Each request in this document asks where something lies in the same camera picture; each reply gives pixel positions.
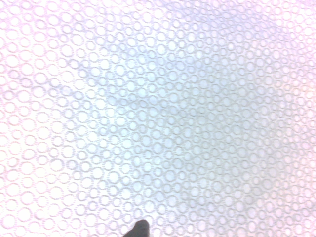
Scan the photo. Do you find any black garment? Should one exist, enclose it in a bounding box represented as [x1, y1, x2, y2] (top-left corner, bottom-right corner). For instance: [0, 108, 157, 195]
[122, 219, 151, 237]

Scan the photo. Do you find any white circle-patterned bed cover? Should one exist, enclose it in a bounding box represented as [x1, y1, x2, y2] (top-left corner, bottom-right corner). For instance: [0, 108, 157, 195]
[0, 0, 316, 237]

